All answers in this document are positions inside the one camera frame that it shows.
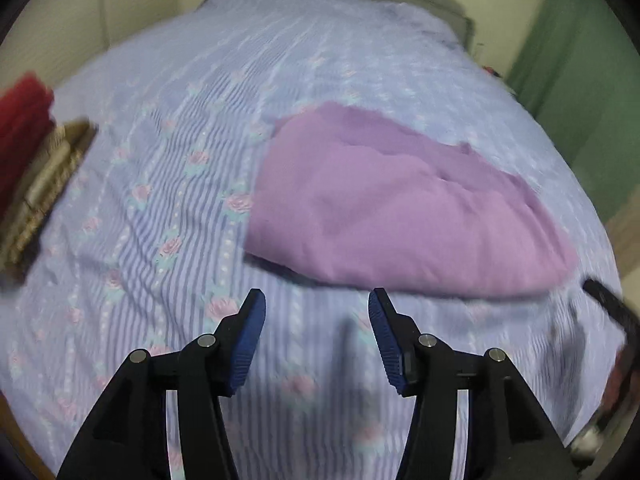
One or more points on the purple sweater with green band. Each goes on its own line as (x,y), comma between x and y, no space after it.
(400,210)

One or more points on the green curtain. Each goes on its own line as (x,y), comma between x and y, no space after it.
(580,85)

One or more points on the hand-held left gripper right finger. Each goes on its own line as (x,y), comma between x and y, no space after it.
(387,340)

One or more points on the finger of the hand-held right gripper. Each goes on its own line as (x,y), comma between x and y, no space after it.
(607,302)

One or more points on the folded brown patterned garment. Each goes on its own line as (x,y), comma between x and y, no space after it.
(47,190)

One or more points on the folded red garment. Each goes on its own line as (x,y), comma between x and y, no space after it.
(22,125)

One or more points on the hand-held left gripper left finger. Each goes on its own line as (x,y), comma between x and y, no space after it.
(247,340)

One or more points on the bed with floral striped sheet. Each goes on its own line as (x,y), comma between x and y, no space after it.
(175,110)

